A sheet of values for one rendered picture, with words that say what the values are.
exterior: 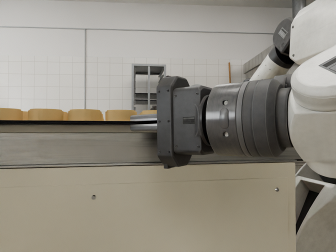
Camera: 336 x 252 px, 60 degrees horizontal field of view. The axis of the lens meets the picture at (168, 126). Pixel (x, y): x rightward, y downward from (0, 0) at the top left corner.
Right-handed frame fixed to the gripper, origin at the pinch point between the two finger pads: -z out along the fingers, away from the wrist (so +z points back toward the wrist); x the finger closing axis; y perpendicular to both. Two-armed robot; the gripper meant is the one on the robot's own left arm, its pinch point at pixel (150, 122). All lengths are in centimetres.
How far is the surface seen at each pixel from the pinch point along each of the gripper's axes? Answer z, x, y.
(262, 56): -87, 101, -380
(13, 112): -16.0, 1.7, 11.1
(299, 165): -43, -50, -389
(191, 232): 2.3, -17.7, -7.5
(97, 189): -8.1, -10.0, 2.7
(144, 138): -3.5, -2.4, -3.2
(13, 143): -17.4, -2.7, 10.4
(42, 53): -398, 127, -246
